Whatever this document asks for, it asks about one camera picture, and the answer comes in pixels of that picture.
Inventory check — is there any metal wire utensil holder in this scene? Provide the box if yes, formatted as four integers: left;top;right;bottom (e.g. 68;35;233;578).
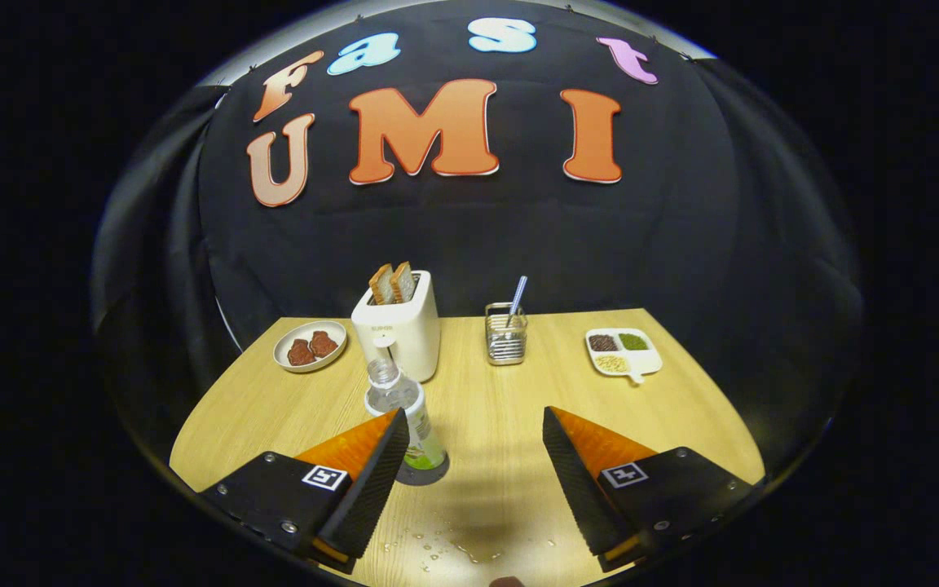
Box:
485;302;529;366

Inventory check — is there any dark brown round coaster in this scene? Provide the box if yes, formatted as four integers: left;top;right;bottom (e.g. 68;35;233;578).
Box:
395;452;451;487

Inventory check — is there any white toaster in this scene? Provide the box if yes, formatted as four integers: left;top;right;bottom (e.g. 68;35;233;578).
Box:
350;270;442;383

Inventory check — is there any white divided bean dish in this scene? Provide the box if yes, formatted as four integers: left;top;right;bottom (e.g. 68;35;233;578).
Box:
585;328;663;384

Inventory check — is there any clear plastic juice bottle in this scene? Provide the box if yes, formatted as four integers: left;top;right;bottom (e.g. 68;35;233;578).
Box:
364;357;447;471

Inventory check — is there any wooden table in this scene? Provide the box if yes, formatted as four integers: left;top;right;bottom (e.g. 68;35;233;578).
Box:
170;308;766;587

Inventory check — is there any round white plate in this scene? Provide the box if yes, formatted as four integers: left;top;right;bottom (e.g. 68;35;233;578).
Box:
273;320;349;373

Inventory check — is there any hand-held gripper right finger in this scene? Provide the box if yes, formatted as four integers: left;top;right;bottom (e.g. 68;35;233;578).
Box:
541;406;764;573

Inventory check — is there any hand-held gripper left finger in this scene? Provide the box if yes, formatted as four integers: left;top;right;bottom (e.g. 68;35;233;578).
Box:
196;408;411;576

